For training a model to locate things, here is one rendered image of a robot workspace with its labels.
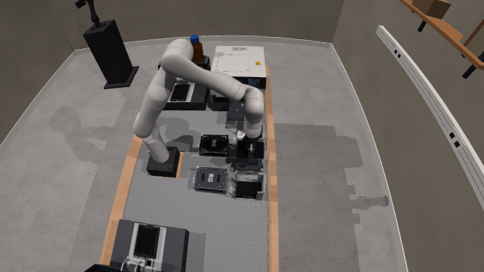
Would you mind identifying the brown glass bottle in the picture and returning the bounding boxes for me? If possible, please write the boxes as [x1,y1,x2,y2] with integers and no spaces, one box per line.
[192,43,204,63]

